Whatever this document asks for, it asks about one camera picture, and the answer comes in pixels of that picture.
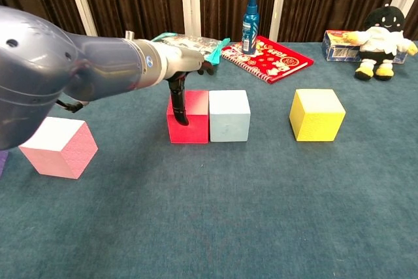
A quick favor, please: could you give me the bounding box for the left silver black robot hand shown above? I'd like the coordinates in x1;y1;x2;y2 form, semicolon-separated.
163;46;216;126

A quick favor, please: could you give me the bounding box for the red foam cube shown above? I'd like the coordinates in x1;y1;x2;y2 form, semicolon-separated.
166;90;210;144

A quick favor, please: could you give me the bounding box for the yellow foam cube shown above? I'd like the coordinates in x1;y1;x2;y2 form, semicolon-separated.
289;88;346;142

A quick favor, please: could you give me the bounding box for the pink foam cube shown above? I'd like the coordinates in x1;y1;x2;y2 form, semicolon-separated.
18;116;99;180

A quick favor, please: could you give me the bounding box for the teal snack packet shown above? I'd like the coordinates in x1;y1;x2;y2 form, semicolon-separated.
152;32;231;66

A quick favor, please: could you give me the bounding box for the blue spray bottle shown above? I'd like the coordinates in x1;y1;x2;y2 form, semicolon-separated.
242;0;260;56

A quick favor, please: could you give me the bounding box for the light blue foam cube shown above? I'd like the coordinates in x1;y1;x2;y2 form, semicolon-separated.
208;90;251;142

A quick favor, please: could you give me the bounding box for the red spiral notebook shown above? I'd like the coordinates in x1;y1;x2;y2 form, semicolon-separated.
221;35;315;85

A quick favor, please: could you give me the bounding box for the teal felt table cover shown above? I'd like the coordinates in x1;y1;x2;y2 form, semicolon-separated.
0;42;418;279

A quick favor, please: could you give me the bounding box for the blue and orange carton box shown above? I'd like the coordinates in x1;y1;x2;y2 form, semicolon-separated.
321;29;409;63

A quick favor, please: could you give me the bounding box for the black plush doll white shirt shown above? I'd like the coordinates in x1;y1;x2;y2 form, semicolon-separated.
346;3;418;82

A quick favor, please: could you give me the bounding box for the purple foam cube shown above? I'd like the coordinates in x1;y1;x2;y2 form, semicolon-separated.
0;150;9;178

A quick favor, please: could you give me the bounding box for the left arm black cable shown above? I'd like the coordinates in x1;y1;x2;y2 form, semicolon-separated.
57;98;89;114

